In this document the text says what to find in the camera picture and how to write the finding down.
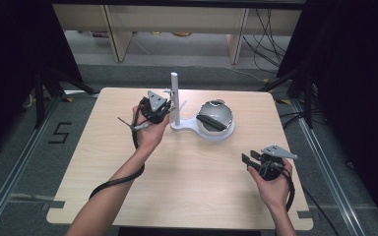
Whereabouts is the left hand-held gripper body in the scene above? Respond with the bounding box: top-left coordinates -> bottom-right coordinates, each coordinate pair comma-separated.
139,89 -> 173,125

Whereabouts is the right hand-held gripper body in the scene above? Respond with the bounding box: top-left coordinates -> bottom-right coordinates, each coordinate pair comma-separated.
258,144 -> 299,182

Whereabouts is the white key stand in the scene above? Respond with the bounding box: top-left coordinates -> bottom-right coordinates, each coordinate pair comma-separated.
163,72 -> 236,143

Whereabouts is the white bowl with silver rim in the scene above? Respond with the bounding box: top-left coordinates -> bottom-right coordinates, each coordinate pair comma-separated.
196,99 -> 235,135

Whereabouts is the person's right hand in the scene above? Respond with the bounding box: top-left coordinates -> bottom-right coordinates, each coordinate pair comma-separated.
247,157 -> 293,211

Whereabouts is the person's left hand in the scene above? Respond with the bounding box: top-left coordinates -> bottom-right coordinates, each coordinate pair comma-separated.
131,105 -> 171,154

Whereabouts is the black metal stand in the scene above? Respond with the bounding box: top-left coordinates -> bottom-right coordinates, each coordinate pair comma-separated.
33,67 -> 100,130
258,65 -> 315,130

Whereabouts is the black curtain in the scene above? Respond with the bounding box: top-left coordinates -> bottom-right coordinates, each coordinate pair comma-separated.
276,0 -> 378,227
0,0 -> 84,163

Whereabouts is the grey cable plug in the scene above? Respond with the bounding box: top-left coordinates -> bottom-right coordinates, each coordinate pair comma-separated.
116,116 -> 151,133

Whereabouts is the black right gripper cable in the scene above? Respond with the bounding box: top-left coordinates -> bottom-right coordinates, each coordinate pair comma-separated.
261,161 -> 296,212

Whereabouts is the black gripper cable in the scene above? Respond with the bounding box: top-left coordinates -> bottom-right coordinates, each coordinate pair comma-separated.
261,161 -> 296,212
88,96 -> 147,201

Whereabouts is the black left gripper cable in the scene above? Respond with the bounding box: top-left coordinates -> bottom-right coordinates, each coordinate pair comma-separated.
88,96 -> 147,201

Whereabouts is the aluminium floor rail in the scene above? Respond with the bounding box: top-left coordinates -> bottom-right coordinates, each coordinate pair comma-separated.
289,98 -> 372,236
0,95 -> 63,236

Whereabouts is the thin black floor cable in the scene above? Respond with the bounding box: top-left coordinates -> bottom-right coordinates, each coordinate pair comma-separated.
300,185 -> 342,236

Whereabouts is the bundle of black cables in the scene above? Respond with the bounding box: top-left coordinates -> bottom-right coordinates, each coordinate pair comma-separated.
241,8 -> 292,74

